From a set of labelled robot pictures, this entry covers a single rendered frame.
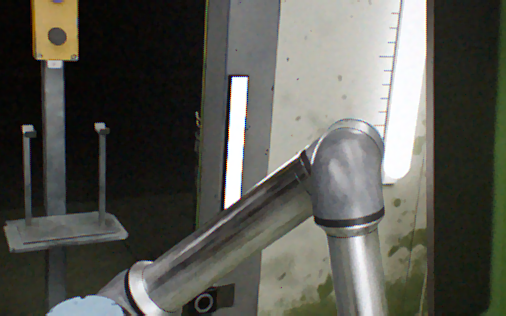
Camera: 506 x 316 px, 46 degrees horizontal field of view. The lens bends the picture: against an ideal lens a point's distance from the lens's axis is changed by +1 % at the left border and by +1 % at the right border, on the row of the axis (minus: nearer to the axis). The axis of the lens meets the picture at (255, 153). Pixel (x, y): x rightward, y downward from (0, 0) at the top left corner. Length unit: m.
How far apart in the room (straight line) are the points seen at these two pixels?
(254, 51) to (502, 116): 0.76
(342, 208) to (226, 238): 0.30
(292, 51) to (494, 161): 0.71
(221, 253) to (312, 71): 1.00
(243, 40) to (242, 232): 0.87
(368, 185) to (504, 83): 0.98
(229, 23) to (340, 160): 0.98
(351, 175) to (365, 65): 1.23
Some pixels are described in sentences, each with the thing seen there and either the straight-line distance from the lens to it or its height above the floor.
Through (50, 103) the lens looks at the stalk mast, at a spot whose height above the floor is 1.15.
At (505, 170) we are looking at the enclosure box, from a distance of 1.96.
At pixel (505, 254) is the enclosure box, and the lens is 2.09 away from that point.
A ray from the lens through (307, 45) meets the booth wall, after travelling 1.98.
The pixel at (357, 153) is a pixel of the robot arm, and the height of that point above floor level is 1.28.
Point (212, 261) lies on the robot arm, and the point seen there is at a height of 1.01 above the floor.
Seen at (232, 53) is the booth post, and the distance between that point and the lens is 1.85.
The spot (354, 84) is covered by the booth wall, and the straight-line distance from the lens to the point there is 2.12.
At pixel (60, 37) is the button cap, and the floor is 1.36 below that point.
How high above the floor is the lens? 1.50
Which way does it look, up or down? 14 degrees down
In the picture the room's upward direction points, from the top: 4 degrees clockwise
